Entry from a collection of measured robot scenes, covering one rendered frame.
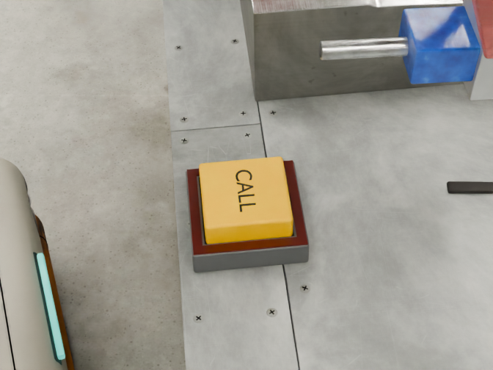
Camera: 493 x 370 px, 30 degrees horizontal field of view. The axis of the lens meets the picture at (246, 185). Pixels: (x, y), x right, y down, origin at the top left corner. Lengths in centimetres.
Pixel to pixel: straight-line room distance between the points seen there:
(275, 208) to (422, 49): 15
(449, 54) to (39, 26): 165
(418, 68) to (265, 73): 18
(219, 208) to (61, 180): 119
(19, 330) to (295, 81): 65
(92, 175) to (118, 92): 24
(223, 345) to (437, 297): 15
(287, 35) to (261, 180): 13
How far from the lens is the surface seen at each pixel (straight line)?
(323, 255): 65
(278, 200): 63
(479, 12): 54
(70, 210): 175
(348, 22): 71
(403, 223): 67
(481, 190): 69
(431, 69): 59
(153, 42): 207
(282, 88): 74
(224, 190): 63
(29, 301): 130
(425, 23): 60
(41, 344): 126
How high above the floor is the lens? 132
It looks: 49 degrees down
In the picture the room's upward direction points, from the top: 2 degrees counter-clockwise
